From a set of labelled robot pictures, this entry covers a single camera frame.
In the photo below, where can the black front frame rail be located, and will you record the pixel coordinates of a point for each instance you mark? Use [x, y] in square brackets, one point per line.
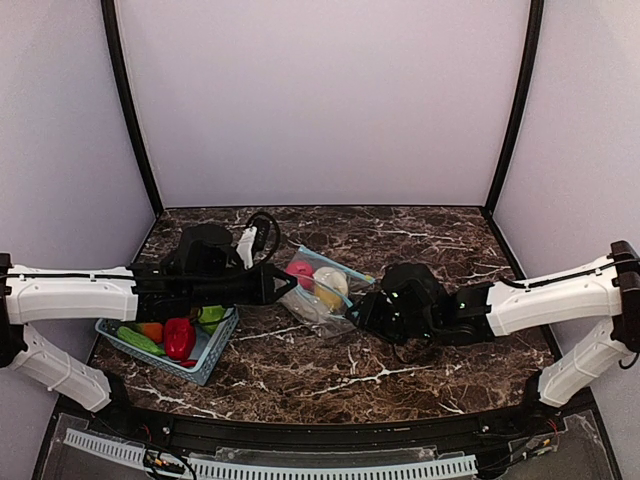
[483, 431]

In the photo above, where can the red toy bell pepper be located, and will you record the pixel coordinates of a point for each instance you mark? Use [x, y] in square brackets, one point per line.
[179, 338]

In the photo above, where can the orange toy carrot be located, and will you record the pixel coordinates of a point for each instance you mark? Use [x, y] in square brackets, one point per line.
[152, 330]

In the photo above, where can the large clear zip bag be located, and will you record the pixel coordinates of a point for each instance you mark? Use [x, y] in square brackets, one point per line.
[358, 282]

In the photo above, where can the right black frame post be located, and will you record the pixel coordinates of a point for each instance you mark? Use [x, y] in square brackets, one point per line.
[520, 97]

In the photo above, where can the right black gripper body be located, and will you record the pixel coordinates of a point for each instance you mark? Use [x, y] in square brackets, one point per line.
[371, 310]

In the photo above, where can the green toy cucumber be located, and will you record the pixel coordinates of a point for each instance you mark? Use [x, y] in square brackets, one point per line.
[139, 341]

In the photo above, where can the white slotted cable duct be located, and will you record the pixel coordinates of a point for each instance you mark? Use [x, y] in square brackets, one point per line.
[252, 464]

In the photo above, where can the light blue plastic basket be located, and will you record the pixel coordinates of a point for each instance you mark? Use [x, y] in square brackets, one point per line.
[206, 353]

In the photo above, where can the small clear zip bag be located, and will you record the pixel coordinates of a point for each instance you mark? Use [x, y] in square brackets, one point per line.
[313, 314]

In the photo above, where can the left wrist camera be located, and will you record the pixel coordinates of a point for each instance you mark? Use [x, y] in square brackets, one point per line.
[254, 239]

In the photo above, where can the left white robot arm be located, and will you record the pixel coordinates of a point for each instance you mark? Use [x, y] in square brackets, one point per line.
[207, 268]

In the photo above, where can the yellow toy potato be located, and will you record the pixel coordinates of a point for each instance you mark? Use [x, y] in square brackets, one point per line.
[328, 297]

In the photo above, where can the left black frame post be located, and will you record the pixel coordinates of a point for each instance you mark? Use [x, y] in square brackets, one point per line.
[123, 87]

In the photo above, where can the black frame post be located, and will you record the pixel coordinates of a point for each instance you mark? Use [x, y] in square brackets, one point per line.
[123, 87]
[520, 97]

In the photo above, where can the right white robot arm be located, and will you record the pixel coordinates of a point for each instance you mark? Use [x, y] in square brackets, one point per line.
[413, 304]

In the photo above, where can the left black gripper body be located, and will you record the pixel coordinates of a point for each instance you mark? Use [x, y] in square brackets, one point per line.
[258, 285]

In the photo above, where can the large red toy apple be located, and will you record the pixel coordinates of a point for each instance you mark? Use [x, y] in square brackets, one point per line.
[303, 272]

